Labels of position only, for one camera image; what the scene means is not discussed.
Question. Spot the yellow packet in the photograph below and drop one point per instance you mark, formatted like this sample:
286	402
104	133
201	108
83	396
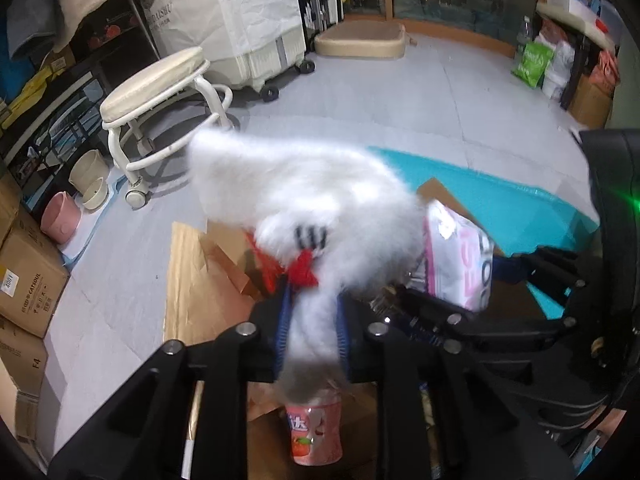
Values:
35	87

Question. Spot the pink white cup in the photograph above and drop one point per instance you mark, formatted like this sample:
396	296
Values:
315	440

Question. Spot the printed cardboard carton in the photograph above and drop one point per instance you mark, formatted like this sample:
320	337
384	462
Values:
30	285

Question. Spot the brown paper bag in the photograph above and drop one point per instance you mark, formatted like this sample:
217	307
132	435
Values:
225	265

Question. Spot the white bag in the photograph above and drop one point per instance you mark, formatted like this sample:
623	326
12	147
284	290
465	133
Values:
557	77

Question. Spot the clear plastic bottle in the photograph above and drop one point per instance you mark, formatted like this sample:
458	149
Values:
523	35

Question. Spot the black metal shelf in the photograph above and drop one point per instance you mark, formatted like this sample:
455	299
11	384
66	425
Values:
122	50

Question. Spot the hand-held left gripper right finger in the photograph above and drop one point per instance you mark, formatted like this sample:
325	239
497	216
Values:
343	340

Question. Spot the pink tissue pack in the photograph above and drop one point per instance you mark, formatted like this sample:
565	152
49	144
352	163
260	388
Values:
455	255

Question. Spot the white fluffy plush toy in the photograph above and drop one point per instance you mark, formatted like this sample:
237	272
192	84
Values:
300	180

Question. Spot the white rolling stool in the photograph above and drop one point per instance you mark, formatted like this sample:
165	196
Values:
155	75

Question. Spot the wooden side table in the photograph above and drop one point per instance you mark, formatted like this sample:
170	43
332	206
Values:
565	12

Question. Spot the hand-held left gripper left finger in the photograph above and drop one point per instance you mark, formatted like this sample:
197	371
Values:
282	330

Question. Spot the small cardboard box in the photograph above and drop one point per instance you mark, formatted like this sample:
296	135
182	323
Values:
590	100

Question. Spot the plain cardboard carton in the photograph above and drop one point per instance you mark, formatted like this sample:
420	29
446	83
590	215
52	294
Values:
7	210
20	360

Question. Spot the white covered wheeled appliance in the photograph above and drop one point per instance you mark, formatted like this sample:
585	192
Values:
250	20

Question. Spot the small beige bowl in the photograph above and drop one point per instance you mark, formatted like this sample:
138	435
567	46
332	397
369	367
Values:
95	199

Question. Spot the teal mat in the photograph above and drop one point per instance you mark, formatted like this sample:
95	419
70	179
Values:
500	195

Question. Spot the red printed pouch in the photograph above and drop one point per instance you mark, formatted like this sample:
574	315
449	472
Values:
265	270

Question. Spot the beige tray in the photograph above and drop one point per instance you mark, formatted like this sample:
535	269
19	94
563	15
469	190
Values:
360	40

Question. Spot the pink bowl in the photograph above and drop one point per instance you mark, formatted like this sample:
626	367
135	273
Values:
62	217

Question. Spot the grey blue cloth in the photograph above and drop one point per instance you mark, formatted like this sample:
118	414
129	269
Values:
30	25

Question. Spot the green bag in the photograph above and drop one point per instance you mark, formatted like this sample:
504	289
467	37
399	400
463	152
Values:
535	62

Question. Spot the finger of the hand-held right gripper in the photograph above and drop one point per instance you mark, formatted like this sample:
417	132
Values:
435	310
550	265

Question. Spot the brown cardboard box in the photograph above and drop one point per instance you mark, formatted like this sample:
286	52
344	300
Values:
187	285

